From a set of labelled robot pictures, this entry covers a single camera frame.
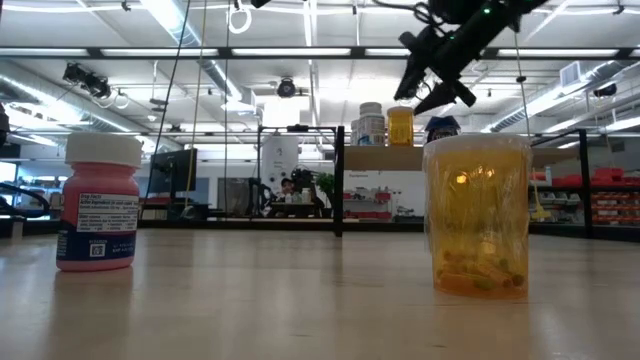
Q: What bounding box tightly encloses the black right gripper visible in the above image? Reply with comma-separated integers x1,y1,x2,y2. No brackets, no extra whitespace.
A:
393,4,524,116

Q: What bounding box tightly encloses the blue-capped medicine bottle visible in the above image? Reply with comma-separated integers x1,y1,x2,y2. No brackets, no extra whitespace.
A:
424,115,462,143

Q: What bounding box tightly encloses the white bottle blue label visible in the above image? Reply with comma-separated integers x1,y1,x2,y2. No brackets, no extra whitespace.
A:
356,101,386,147

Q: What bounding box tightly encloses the small rack with red bins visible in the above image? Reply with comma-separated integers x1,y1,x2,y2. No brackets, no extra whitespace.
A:
343,188,394,221

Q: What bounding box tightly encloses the small background green plant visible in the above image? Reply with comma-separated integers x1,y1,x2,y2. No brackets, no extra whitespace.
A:
315,172,335,206

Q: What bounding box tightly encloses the person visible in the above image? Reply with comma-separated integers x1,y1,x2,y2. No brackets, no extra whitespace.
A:
276,176,301,204

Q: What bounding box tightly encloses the shelving with red bins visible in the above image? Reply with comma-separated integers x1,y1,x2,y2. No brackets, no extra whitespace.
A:
529,167,640,226

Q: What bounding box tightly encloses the black background monitor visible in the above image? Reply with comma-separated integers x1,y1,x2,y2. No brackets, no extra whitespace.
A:
149,148,199,197

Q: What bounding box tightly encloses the black ceiling-mounted equipment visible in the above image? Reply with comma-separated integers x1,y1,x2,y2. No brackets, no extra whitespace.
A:
62,62,112,100

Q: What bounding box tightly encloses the pink bottle white cap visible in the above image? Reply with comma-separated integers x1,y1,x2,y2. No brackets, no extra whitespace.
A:
55,132,144,273

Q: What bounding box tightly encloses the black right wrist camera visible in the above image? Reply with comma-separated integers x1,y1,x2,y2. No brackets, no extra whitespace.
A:
398,30,434,57

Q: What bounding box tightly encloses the wooden shelf black metal frame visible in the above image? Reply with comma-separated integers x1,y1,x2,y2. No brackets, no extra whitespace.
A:
333,125,589,239

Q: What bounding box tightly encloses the black metal frame stand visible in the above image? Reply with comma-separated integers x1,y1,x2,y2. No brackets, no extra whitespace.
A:
256,123,341,221

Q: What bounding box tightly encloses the round black ceiling camera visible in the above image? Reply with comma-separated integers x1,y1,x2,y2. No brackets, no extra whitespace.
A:
276,77,297,99

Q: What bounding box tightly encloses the thin hanging cord yellow end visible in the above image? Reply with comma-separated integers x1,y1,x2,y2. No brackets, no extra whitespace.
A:
509,29,552,222

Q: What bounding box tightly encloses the white hanging ring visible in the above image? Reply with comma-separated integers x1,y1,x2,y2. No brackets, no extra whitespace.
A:
228,4,253,35

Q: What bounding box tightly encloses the silver ventilation duct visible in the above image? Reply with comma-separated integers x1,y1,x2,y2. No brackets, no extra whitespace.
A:
142,0,256,109

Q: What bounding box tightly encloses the black hanging cable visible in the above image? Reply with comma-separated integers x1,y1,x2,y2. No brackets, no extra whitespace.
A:
143,0,192,211

